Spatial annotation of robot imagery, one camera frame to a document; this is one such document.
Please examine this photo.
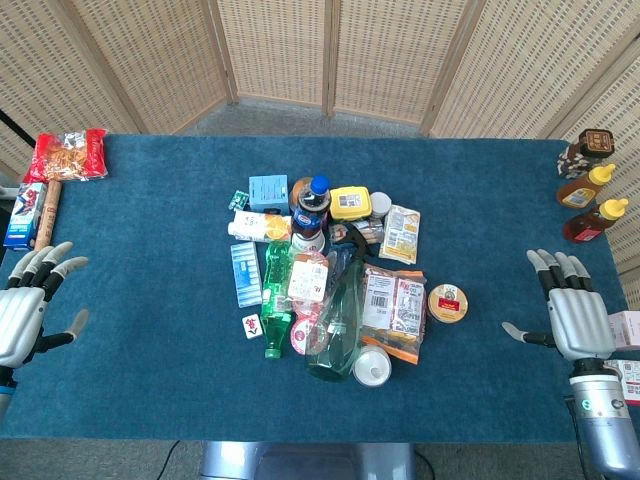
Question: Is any red honey squeeze bottle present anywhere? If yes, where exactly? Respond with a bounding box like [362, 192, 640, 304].
[563, 197, 630, 245]

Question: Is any mahjong tile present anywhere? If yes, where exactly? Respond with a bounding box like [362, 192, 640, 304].
[241, 313, 264, 340]

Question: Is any red bag of snacks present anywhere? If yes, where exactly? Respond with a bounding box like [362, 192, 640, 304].
[23, 127, 110, 184]

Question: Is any black cable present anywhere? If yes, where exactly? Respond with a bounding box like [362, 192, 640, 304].
[163, 440, 182, 480]

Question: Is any blue table cloth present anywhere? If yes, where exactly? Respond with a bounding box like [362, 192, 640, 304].
[0, 132, 633, 444]

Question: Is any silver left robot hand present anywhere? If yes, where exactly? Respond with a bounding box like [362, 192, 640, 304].
[0, 241, 91, 370]

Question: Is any white plastic lid cup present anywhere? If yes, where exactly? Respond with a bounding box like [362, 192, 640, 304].
[351, 344, 393, 389]

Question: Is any blue white pill strip box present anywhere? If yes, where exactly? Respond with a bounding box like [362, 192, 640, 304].
[230, 241, 264, 309]

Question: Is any small cola bottle blue cap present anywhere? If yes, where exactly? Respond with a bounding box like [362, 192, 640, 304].
[291, 174, 332, 240]

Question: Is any yellow white sachet packet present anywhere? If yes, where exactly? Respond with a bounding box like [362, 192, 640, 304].
[378, 204, 422, 266]

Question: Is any white labelled snack packet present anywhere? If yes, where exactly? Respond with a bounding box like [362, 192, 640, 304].
[287, 251, 330, 303]

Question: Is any brown round tin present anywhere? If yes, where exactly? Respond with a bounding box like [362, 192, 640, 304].
[290, 176, 316, 207]

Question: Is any yellow lidded box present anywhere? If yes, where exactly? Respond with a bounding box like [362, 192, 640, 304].
[328, 185, 374, 223]

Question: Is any green plastic soda bottle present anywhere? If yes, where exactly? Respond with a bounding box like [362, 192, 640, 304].
[259, 240, 296, 361]

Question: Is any dark brown sauce jar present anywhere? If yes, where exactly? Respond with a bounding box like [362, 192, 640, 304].
[557, 128, 617, 180]

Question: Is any pink white box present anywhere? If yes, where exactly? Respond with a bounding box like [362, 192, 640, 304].
[607, 309, 640, 351]

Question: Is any blue white toothpaste box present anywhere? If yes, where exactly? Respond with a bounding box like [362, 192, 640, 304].
[2, 182, 48, 252]

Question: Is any round gold balm tin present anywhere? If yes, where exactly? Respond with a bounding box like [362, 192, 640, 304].
[427, 282, 470, 325]

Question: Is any red brown snack bag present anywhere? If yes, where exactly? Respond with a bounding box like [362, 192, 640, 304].
[359, 264, 429, 366]

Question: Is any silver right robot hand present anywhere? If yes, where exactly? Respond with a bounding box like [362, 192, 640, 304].
[501, 248, 617, 362]

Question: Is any small white capped jar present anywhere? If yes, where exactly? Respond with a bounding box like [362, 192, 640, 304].
[370, 191, 393, 219]

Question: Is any white red printed box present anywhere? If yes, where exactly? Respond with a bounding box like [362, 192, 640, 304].
[603, 358, 640, 407]

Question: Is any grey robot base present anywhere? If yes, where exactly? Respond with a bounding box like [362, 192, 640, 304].
[198, 441, 417, 480]

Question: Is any orange juice carton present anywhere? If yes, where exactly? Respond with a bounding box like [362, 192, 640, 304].
[227, 210, 293, 244]

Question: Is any woven bamboo folding screen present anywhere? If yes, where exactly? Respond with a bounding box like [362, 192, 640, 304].
[0, 0, 640, 306]

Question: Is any amber honey squeeze bottle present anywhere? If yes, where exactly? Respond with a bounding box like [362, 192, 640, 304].
[555, 163, 617, 209]

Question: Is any light blue carton box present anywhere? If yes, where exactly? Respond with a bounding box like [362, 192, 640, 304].
[248, 174, 291, 215]

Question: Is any wooden rolling pin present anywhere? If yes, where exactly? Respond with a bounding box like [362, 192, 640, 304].
[33, 180, 63, 253]

